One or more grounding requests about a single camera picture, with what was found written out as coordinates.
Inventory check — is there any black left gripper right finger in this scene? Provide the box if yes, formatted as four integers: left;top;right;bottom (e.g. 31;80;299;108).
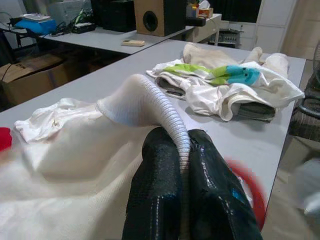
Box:
186;128;264;240

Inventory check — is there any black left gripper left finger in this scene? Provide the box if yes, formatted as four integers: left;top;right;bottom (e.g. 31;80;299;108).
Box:
122;127;185;240

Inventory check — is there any red wire hanger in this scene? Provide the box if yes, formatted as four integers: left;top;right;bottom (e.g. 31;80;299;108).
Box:
224;159;267;232

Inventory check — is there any white knit garment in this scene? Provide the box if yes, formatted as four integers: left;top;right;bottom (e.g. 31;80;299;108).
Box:
0;73;191;240

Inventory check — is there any white t-shirt green blue print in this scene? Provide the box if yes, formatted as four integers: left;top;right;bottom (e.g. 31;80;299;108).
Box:
146;59;306;123

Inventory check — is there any white silky garment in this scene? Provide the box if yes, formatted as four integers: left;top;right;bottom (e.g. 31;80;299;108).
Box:
13;97;107;144

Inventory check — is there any beige cloth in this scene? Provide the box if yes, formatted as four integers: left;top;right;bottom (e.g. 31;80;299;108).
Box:
182;41;243;69

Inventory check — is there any beige remote control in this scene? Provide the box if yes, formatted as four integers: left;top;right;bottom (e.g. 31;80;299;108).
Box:
121;39;146;48

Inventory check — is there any cream cloth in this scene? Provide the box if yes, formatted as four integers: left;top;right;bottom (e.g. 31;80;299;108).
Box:
242;46;291;77

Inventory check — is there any grey office table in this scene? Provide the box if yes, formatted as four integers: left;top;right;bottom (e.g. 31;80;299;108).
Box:
41;24;196;56

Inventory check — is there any red garment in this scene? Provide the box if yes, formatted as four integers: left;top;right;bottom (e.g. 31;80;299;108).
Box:
0;126;13;152

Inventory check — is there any brown cardboard box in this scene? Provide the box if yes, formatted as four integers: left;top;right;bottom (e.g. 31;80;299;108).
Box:
0;53;69;107

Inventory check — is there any wooden speaker box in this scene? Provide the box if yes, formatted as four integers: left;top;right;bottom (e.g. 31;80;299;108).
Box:
133;0;188;38

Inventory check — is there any black device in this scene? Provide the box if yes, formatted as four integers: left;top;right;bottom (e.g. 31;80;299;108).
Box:
71;21;97;35

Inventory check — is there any black speaker box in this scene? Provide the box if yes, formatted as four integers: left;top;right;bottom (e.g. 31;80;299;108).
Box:
90;0;138;33

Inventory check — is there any small grey side table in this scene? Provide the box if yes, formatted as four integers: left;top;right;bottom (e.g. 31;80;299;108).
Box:
186;12;223;46

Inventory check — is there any orange tissue box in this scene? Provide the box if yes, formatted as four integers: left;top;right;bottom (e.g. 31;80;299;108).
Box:
196;0;215;19

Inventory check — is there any blue bag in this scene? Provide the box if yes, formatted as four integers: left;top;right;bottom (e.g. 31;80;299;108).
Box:
14;17;57;35

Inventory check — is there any white wall cabinet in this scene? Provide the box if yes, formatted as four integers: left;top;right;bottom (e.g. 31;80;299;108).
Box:
239;0;288;55

